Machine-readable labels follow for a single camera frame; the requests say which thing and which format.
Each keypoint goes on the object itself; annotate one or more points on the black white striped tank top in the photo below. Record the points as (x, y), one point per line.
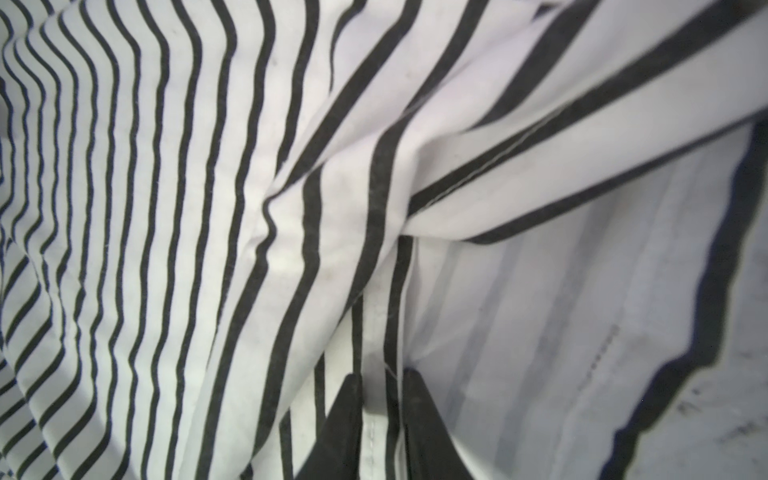
(212, 212)

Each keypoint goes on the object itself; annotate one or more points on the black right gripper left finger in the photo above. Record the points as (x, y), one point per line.
(336, 453)

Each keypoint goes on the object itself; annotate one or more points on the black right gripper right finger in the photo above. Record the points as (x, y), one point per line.
(430, 451)

